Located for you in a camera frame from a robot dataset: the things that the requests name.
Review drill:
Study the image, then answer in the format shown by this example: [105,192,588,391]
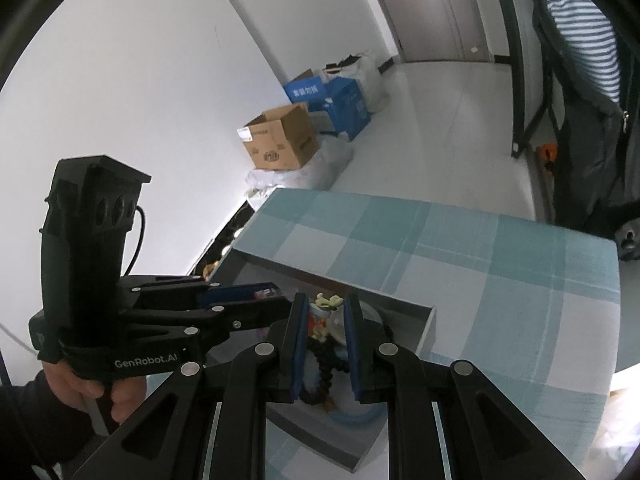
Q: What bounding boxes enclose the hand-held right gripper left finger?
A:
[70,292,308,480]

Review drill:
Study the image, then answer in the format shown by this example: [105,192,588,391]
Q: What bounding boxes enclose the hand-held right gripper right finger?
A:
[344,292,586,480]

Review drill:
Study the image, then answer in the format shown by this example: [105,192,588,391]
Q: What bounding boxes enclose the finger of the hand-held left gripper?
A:
[121,274,282,312]
[126,296,293,352]

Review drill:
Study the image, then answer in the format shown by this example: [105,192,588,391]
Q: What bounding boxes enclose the black spiral hair tie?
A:
[299,294,351,408]

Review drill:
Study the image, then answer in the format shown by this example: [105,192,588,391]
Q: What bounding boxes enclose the grey cardboard storage box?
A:
[207,249,437,473]

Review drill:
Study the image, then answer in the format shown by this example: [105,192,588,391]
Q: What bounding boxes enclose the person's left forearm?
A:
[0,384,118,480]

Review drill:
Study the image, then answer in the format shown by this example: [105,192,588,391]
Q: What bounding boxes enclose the person's left hand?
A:
[42,359,147,424]

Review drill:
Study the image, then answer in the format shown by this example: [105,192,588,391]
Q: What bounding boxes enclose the light blue hair band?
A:
[327,400,387,429]

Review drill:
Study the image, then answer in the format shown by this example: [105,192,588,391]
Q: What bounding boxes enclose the teal checked tablecloth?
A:
[247,187,621,480]

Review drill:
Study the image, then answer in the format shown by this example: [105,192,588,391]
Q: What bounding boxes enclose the brown cardboard box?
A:
[237,102,321,171]

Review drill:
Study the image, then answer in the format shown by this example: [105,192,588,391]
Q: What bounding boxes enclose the large translucent plastic bag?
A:
[245,135,354,197]

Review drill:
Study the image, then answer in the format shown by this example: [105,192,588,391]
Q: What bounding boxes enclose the blue printed carton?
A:
[284,67,372,142]

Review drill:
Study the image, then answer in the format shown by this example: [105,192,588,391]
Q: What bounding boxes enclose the small orange object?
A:
[535,142,559,174]

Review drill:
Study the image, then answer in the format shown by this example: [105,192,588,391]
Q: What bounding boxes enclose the black backpack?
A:
[532,0,640,261]

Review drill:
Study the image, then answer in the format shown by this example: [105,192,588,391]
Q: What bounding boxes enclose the grey door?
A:
[365,0,501,64]

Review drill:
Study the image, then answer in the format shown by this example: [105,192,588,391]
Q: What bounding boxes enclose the striped shirt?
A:
[545,0,621,104]

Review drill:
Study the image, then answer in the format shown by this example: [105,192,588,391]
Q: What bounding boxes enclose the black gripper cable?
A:
[120,205,149,279]

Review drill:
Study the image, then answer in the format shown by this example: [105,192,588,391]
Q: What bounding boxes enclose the black metal frame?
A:
[492,0,557,158]

